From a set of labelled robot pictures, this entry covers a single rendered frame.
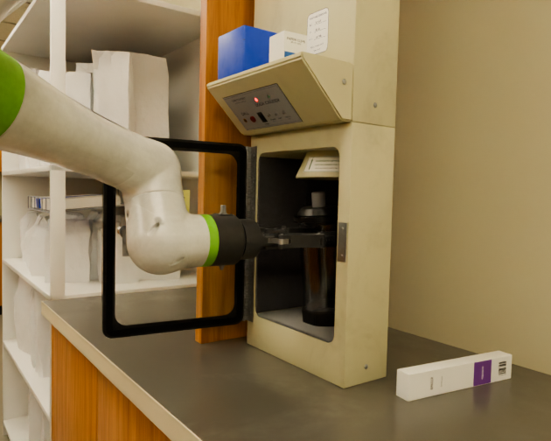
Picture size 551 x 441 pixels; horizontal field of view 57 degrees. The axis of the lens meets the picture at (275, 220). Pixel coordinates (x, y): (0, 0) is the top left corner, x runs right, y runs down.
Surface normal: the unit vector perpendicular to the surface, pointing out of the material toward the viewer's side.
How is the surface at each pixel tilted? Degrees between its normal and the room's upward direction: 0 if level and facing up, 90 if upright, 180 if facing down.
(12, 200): 90
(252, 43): 90
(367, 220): 90
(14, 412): 90
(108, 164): 128
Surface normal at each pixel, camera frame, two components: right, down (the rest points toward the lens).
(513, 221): -0.81, 0.01
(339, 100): 0.58, 0.06
